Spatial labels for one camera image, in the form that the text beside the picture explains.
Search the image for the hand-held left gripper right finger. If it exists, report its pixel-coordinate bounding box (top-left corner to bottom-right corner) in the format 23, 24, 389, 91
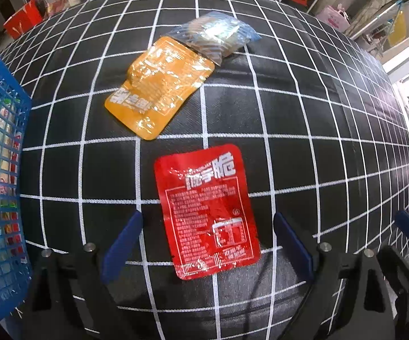
273, 212, 397, 340

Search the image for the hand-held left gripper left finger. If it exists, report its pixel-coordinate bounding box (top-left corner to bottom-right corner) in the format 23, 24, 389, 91
22, 211, 145, 340

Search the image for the red snack packet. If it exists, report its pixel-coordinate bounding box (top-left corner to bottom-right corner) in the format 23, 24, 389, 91
154, 144, 261, 281

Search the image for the orange snack packet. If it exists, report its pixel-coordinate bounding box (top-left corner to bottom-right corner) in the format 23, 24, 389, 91
104, 36, 215, 141

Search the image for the blue plastic basket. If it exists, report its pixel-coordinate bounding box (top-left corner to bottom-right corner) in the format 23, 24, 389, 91
0, 32, 33, 322

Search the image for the clear grey-blue snack packet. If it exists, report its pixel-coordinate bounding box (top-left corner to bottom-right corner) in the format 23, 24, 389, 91
165, 11, 262, 66

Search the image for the black checked tablecloth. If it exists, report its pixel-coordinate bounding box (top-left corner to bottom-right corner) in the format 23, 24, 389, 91
0, 0, 409, 340

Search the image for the yellow hanging bag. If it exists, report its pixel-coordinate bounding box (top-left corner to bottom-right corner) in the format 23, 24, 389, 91
389, 9, 409, 47

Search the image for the pink bag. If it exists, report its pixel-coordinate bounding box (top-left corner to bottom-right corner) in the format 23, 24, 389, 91
316, 4, 351, 33

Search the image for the red box on floor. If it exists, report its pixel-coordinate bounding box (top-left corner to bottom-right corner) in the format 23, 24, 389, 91
3, 1, 44, 40

